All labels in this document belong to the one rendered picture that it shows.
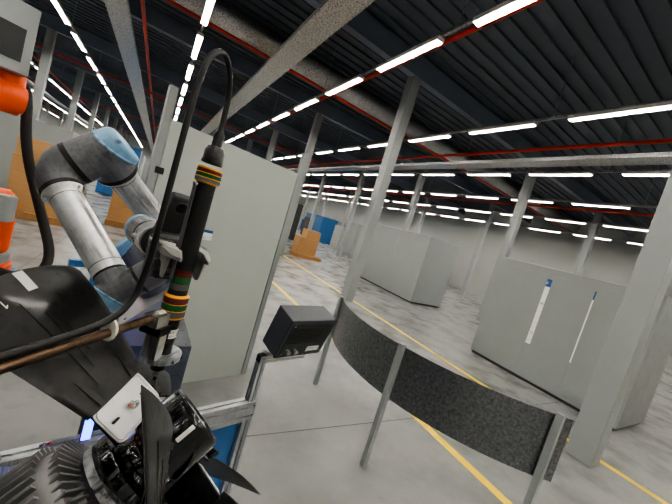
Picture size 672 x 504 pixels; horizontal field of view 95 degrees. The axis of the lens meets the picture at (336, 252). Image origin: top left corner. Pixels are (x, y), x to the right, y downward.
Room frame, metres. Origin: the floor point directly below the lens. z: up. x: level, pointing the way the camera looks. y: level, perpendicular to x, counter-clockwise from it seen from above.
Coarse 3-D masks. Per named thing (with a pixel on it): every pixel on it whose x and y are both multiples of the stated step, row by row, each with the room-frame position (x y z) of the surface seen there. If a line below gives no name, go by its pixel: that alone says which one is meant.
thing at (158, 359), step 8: (144, 312) 0.51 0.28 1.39; (152, 312) 0.52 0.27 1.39; (160, 320) 0.51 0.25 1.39; (168, 320) 0.53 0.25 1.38; (144, 328) 0.51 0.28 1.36; (152, 328) 0.51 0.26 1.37; (160, 328) 0.51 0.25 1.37; (168, 328) 0.53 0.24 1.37; (152, 336) 0.52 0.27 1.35; (160, 336) 0.51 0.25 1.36; (144, 344) 0.52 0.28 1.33; (152, 344) 0.52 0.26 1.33; (160, 344) 0.53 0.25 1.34; (144, 352) 0.52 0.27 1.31; (152, 352) 0.52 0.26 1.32; (160, 352) 0.53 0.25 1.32; (176, 352) 0.57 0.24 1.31; (144, 360) 0.53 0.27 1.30; (152, 360) 0.52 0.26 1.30; (160, 360) 0.53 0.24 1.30; (168, 360) 0.54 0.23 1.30; (176, 360) 0.55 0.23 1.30
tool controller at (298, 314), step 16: (272, 320) 1.26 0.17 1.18; (288, 320) 1.19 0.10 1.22; (304, 320) 1.22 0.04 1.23; (320, 320) 1.29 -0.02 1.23; (336, 320) 1.36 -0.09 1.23; (272, 336) 1.24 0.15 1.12; (288, 336) 1.20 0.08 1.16; (304, 336) 1.25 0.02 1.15; (320, 336) 1.33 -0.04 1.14; (272, 352) 1.22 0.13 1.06; (288, 352) 1.21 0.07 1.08; (304, 352) 1.31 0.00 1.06
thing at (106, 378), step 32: (0, 288) 0.40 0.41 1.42; (64, 288) 0.48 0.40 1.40; (0, 320) 0.38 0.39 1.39; (32, 320) 0.41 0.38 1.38; (64, 320) 0.45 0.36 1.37; (96, 320) 0.49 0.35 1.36; (96, 352) 0.46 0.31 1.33; (128, 352) 0.51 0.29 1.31; (32, 384) 0.38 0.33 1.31; (64, 384) 0.41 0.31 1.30; (96, 384) 0.44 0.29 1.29
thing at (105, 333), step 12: (120, 324) 0.44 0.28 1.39; (132, 324) 0.46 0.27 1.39; (144, 324) 0.48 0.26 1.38; (84, 336) 0.39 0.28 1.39; (96, 336) 0.40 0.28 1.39; (108, 336) 0.42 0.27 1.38; (48, 348) 0.34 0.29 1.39; (60, 348) 0.35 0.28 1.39; (72, 348) 0.37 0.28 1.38; (12, 360) 0.31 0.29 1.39; (24, 360) 0.32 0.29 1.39; (36, 360) 0.33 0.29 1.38; (0, 372) 0.30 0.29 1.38
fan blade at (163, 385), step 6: (138, 360) 0.76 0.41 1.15; (144, 366) 0.73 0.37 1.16; (138, 372) 0.67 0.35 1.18; (144, 372) 0.68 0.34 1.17; (150, 372) 0.70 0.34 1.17; (162, 372) 0.74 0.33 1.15; (144, 378) 0.65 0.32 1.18; (150, 378) 0.66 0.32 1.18; (162, 378) 0.69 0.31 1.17; (168, 378) 0.71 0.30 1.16; (156, 384) 0.65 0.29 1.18; (162, 384) 0.66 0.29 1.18; (168, 384) 0.67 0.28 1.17; (156, 390) 0.62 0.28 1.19; (162, 390) 0.63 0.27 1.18; (168, 390) 0.64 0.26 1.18; (162, 396) 0.61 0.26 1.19
